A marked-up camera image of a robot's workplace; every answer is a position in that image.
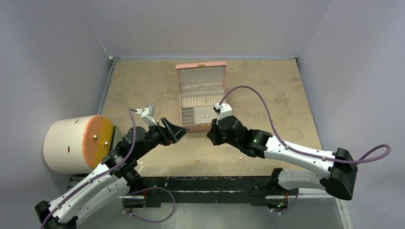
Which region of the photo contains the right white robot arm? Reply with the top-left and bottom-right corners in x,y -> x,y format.
207,116 -> 358,200

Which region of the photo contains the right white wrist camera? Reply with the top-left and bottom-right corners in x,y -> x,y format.
213,103 -> 233,124

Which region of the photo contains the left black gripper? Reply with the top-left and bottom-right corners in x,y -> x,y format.
135,117 -> 188,159

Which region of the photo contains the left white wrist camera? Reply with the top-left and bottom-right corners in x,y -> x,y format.
135,104 -> 157,126

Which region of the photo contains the white cylinder orange lid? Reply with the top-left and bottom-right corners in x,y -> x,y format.
43,114 -> 122,175

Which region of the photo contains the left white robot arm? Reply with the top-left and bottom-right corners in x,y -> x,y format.
35,117 -> 189,229

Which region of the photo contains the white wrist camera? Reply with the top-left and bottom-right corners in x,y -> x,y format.
213,103 -> 233,124
135,104 -> 157,126

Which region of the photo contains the pink jewelry box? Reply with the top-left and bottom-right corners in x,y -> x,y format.
176,61 -> 227,133

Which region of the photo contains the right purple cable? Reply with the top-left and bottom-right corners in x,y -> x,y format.
218,85 -> 392,165

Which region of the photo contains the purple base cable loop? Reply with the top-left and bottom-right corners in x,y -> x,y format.
122,186 -> 176,224

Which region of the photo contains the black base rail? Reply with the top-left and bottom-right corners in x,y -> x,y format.
123,176 -> 298,210

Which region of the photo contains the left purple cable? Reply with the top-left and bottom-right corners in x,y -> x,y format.
39,108 -> 140,229

